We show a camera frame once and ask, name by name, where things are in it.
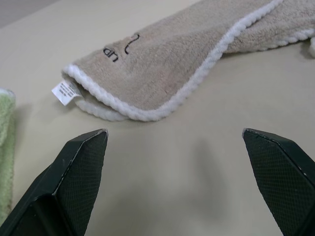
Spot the beige towel with white trim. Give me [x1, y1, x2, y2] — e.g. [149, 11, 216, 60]
[51, 0, 315, 122]

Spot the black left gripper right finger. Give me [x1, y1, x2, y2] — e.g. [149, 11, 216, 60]
[242, 127, 315, 236]

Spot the light green towel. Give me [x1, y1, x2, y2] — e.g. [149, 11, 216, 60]
[0, 88, 16, 213]

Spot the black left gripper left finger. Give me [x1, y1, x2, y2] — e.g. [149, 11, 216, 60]
[0, 128, 109, 236]

